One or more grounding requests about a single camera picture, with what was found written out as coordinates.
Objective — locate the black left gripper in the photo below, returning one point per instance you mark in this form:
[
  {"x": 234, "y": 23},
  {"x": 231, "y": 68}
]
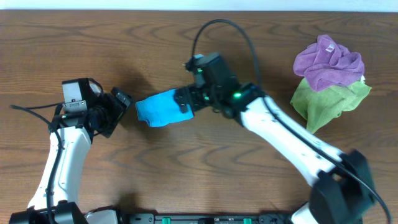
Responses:
[{"x": 119, "y": 108}]

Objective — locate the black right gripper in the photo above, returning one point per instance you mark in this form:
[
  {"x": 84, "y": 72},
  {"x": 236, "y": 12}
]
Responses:
[{"x": 191, "y": 91}]

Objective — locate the blue microfiber cloth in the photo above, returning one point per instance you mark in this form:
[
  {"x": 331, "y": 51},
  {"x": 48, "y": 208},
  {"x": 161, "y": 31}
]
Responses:
[{"x": 161, "y": 109}]

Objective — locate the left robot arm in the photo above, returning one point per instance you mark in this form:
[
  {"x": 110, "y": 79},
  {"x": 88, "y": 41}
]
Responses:
[{"x": 85, "y": 113}]

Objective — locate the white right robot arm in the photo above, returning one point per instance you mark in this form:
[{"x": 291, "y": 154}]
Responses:
[{"x": 342, "y": 186}]

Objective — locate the green microfiber cloth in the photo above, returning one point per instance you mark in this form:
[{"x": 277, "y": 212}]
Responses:
[{"x": 320, "y": 107}]

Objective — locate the purple microfiber cloth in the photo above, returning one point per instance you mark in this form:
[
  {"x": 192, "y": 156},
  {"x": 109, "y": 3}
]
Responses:
[{"x": 326, "y": 63}]

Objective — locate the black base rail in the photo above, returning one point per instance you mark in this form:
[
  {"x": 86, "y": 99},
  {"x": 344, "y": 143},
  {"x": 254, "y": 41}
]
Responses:
[{"x": 117, "y": 216}]

